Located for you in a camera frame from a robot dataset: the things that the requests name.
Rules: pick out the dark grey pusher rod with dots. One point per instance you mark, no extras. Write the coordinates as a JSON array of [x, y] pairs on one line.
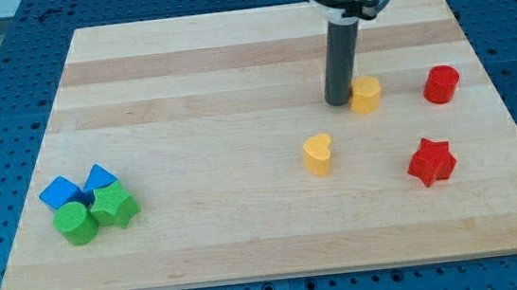
[[341, 47]]

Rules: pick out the green cylinder block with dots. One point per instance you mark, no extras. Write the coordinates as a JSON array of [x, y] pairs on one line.
[[75, 223]]

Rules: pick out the blue cube block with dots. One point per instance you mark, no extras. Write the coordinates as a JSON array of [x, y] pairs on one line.
[[62, 191]]

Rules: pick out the red star block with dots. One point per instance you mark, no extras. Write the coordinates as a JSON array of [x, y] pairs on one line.
[[432, 162]]

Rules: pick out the yellow hexagon block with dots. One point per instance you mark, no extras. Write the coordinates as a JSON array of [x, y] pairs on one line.
[[365, 95]]

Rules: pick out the red cylinder block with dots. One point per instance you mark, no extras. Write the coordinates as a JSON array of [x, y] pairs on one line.
[[441, 84]]

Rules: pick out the blue triangle block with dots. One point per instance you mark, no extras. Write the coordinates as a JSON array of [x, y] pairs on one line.
[[98, 178]]

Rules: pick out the green star block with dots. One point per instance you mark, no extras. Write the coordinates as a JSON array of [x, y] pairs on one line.
[[114, 206]]

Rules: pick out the wooden board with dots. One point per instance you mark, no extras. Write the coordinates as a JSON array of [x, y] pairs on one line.
[[203, 118]]

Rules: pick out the yellow heart block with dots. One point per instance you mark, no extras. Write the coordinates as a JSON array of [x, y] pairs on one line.
[[317, 154]]

